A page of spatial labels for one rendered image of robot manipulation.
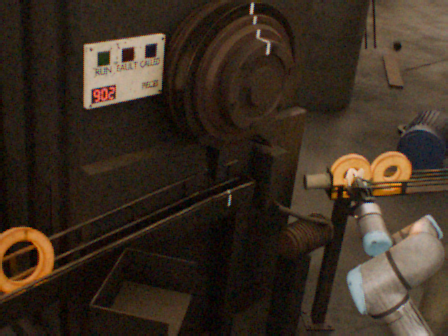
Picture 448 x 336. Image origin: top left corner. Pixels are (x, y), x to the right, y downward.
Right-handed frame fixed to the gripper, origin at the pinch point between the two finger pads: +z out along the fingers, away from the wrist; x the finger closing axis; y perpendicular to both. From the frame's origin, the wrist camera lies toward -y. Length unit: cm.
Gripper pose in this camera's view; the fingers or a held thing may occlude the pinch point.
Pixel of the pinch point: (351, 172)
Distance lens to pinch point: 245.1
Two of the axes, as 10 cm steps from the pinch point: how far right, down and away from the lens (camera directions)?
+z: -1.0, -7.2, 6.9
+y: 1.4, -6.9, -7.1
